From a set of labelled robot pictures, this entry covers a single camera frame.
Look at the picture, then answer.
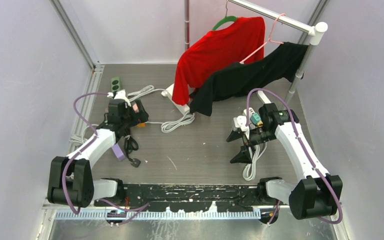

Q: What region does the white cable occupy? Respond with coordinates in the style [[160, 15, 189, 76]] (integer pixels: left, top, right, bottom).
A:
[[242, 142, 268, 182], [127, 85, 168, 103], [145, 110, 196, 134]]

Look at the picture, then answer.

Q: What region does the orange power strip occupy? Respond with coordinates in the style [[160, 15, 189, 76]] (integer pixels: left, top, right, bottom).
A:
[[136, 122, 146, 127]]

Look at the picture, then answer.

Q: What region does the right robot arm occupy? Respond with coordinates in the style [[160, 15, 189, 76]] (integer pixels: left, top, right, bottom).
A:
[[226, 103, 343, 221]]

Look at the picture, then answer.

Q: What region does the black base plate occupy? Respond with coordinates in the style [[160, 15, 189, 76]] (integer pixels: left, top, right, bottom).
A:
[[105, 183, 276, 213]]

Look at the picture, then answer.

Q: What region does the white coiled cable front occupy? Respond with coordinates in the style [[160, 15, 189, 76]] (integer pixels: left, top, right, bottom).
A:
[[242, 142, 268, 182]]

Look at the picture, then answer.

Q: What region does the white coiled cable back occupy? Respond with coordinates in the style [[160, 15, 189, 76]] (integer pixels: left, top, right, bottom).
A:
[[127, 85, 168, 103]]

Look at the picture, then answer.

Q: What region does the green hanger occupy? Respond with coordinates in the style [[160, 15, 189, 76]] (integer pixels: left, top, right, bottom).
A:
[[211, 0, 238, 31]]

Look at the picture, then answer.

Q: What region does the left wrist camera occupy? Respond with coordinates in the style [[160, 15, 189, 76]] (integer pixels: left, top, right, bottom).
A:
[[113, 89, 132, 107]]

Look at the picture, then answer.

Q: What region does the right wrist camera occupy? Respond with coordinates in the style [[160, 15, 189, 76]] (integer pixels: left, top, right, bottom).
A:
[[232, 115, 250, 138]]

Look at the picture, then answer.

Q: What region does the black shirt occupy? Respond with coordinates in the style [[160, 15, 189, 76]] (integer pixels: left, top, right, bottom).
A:
[[189, 42, 309, 116]]

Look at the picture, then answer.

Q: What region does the teal green plug adapter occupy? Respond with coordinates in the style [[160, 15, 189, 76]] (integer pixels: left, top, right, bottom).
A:
[[250, 112, 263, 127]]

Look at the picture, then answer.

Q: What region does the green power strip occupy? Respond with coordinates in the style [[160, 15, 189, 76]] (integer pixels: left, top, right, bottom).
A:
[[111, 76, 121, 95]]

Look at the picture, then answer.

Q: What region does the white power strip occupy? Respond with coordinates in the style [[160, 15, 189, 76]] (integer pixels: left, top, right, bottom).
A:
[[242, 107, 255, 124]]

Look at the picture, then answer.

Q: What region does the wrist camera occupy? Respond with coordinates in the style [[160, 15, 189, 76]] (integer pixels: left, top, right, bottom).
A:
[[113, 89, 132, 107], [232, 115, 250, 138]]

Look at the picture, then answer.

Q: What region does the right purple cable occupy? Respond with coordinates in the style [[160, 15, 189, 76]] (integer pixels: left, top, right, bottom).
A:
[[244, 87, 344, 226]]

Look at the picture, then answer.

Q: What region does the red shirt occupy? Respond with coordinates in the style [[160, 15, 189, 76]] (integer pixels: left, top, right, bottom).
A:
[[171, 16, 266, 106]]

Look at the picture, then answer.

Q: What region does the pink hanger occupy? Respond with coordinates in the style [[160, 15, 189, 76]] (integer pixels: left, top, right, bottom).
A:
[[239, 13, 286, 64]]

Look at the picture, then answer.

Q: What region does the metal clothes rack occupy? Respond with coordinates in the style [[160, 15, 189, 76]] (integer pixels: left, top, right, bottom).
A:
[[161, 0, 329, 115]]

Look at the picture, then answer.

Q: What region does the purple power strip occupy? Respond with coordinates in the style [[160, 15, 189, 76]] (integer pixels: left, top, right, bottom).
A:
[[111, 143, 127, 161]]

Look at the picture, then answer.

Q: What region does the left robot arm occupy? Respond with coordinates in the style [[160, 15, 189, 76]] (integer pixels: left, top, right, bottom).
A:
[[47, 99, 149, 208]]

